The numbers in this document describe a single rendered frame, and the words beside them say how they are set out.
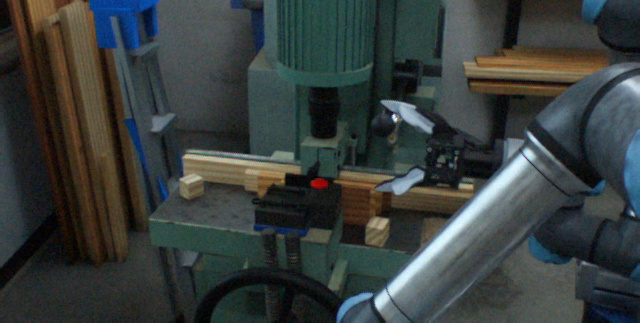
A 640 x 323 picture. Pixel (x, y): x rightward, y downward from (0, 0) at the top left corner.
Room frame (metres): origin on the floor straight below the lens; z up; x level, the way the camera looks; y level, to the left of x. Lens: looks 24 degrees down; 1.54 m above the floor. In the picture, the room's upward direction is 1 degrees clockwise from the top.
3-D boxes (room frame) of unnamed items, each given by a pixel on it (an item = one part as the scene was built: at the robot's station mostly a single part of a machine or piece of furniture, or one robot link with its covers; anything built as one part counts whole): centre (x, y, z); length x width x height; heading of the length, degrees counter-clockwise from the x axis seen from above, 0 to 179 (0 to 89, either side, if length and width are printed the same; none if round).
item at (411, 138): (1.32, -0.19, 1.02); 0.09 x 0.07 x 0.12; 78
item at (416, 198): (1.15, -0.11, 0.92); 0.54 x 0.02 x 0.04; 78
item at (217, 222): (1.06, 0.03, 0.87); 0.61 x 0.30 x 0.06; 78
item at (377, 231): (1.01, -0.10, 0.92); 0.04 x 0.03 x 0.04; 158
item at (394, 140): (1.27, -0.15, 1.02); 0.12 x 0.03 x 0.12; 168
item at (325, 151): (1.19, -0.01, 0.99); 0.14 x 0.07 x 0.09; 168
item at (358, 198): (1.08, -0.01, 0.94); 0.16 x 0.01 x 0.08; 78
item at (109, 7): (1.94, 0.54, 0.58); 0.27 x 0.25 x 1.16; 82
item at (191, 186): (1.17, 0.26, 0.92); 0.04 x 0.03 x 0.04; 137
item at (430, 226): (1.03, -0.22, 0.91); 0.10 x 0.07 x 0.02; 168
